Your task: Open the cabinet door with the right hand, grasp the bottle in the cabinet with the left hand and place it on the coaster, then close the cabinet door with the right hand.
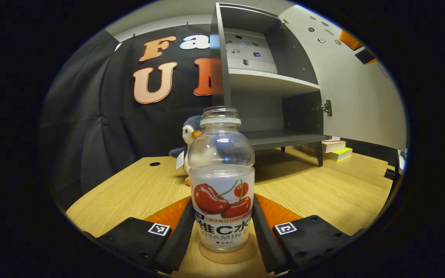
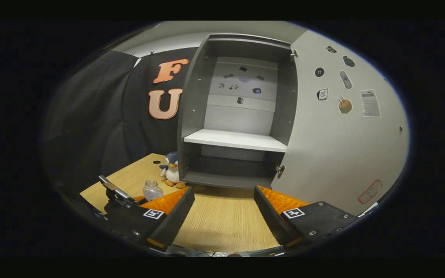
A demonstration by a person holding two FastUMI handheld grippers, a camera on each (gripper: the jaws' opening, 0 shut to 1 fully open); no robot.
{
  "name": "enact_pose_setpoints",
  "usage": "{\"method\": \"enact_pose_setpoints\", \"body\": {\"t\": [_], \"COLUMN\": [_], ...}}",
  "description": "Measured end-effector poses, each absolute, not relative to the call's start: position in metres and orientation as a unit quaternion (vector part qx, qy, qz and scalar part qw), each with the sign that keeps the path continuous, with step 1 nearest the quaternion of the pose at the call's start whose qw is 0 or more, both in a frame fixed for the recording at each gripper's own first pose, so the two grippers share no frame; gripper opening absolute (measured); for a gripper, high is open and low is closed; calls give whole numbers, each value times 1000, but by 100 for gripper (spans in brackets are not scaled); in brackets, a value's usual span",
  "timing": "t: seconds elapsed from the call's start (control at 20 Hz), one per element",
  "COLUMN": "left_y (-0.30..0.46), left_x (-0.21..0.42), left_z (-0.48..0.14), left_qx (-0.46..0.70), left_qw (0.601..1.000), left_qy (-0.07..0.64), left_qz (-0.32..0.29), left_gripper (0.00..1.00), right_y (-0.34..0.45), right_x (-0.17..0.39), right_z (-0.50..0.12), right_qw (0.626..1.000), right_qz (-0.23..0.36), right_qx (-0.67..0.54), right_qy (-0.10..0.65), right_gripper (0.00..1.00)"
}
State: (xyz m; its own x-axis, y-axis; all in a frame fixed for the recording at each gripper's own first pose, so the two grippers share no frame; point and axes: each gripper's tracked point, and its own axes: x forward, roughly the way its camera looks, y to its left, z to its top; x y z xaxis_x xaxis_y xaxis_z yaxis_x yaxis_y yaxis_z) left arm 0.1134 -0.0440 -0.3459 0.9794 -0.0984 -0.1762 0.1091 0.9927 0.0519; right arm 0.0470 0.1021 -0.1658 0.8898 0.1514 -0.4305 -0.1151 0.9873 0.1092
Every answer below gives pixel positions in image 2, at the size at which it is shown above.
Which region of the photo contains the beige cabinet door black handle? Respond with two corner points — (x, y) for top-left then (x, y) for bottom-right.
(271, 30), (410, 217)

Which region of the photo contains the clear bottle cherry label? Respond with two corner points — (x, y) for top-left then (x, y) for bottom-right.
(143, 180), (164, 202)

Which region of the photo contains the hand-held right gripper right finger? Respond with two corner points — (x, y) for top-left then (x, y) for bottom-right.
(253, 185), (359, 248)

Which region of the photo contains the penguin plush toy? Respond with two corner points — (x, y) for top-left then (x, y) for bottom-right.
(159, 151), (187, 189)

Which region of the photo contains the black backdrop cloth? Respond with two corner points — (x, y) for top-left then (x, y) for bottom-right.
(43, 48), (200, 193)

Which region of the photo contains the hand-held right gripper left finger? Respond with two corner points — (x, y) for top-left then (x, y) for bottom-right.
(99, 186), (195, 252)

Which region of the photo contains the dark grey cabinet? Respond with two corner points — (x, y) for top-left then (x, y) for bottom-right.
(176, 34), (298, 190)

